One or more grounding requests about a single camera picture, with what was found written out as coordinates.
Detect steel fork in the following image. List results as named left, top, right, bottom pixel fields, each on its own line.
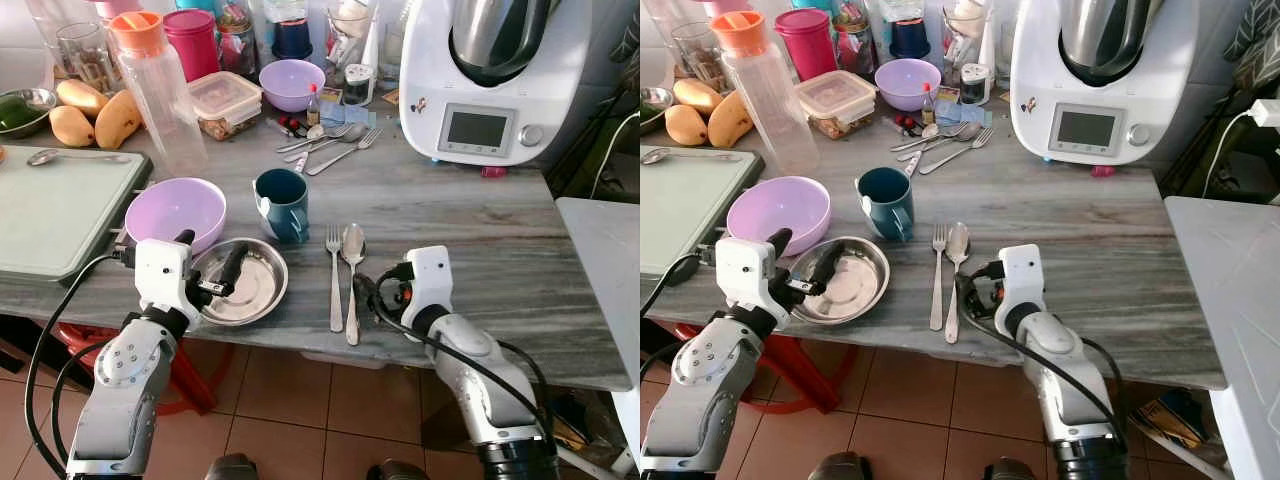
left=325, top=224, right=346, bottom=334
left=929, top=223, right=950, bottom=332
left=918, top=124, right=996, bottom=176
left=305, top=125, right=383, bottom=177

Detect steel spoon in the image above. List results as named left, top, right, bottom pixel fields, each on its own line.
left=341, top=222, right=367, bottom=347
left=643, top=147, right=743, bottom=166
left=943, top=221, right=972, bottom=345
left=277, top=122, right=358, bottom=154
left=27, top=148, right=131, bottom=167
left=890, top=121, right=973, bottom=153

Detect teal ceramic mug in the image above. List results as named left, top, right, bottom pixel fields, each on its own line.
left=252, top=167, right=311, bottom=244
left=856, top=166, right=915, bottom=243

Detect round steel plate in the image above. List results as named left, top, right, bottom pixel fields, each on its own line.
left=790, top=235, right=891, bottom=326
left=190, top=237, right=290, bottom=327

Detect large purple plastic bowl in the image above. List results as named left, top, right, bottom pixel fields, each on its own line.
left=124, top=177, right=228, bottom=256
left=726, top=176, right=833, bottom=256

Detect red plastic stool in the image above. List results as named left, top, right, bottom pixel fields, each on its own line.
left=690, top=325, right=846, bottom=416
left=55, top=320, right=236, bottom=416

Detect pale green cutting board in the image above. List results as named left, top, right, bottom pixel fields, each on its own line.
left=0, top=145, right=154, bottom=284
left=640, top=145, right=766, bottom=281

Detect clear bottle orange cap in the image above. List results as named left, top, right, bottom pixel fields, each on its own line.
left=108, top=10, right=209, bottom=179
left=710, top=10, right=821, bottom=177

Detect yellow mango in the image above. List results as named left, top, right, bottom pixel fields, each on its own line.
left=48, top=105, right=98, bottom=149
left=55, top=80, right=109, bottom=119
left=708, top=88, right=753, bottom=149
left=664, top=104, right=710, bottom=147
left=672, top=79, right=723, bottom=116
left=94, top=88, right=143, bottom=151

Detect rectangular clear food container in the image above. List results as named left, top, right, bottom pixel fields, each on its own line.
left=795, top=70, right=878, bottom=140
left=188, top=70, right=264, bottom=141

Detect grey robot left foot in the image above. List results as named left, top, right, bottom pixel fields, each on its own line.
left=810, top=452, right=881, bottom=480
left=205, top=453, right=261, bottom=480

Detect grey robot foot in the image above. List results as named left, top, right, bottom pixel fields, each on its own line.
left=810, top=452, right=881, bottom=480
left=205, top=453, right=261, bottom=480
left=985, top=457, right=1041, bottom=480
left=368, top=458, right=431, bottom=480

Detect grey robot right foot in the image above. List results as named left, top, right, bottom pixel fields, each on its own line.
left=368, top=458, right=431, bottom=480
left=985, top=457, right=1041, bottom=480

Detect white side table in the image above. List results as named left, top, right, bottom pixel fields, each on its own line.
left=555, top=197, right=641, bottom=471
left=1165, top=195, right=1280, bottom=480

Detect steel bowl green contents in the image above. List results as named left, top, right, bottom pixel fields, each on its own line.
left=0, top=88, right=58, bottom=141
left=640, top=86, right=673, bottom=136

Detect small purple plastic bowl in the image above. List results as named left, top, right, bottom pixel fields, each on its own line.
left=874, top=58, right=943, bottom=112
left=258, top=59, right=327, bottom=113

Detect pink plastic canister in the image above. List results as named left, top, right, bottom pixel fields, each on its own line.
left=162, top=8, right=221, bottom=83
left=773, top=8, right=836, bottom=83

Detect clear glass jar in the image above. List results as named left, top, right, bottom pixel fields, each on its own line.
left=55, top=22, right=121, bottom=93
left=672, top=22, right=736, bottom=91

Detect white kitchen cooking machine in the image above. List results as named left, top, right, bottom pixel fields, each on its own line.
left=399, top=0, right=586, bottom=168
left=1010, top=0, right=1198, bottom=167

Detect dark blue jar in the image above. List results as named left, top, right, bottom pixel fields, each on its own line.
left=890, top=15, right=931, bottom=59
left=272, top=15, right=314, bottom=61

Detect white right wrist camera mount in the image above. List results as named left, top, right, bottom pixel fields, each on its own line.
left=997, top=243, right=1046, bottom=321
left=402, top=245, right=454, bottom=326

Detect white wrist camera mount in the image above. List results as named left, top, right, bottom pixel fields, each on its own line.
left=402, top=245, right=454, bottom=326
left=715, top=236, right=784, bottom=331
left=997, top=243, right=1046, bottom=321
left=133, top=238, right=201, bottom=336

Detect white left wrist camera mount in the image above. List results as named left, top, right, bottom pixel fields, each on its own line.
left=133, top=238, right=201, bottom=336
left=715, top=236, right=784, bottom=331

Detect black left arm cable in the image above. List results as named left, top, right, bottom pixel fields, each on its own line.
left=25, top=250, right=139, bottom=476
left=640, top=250, right=719, bottom=401

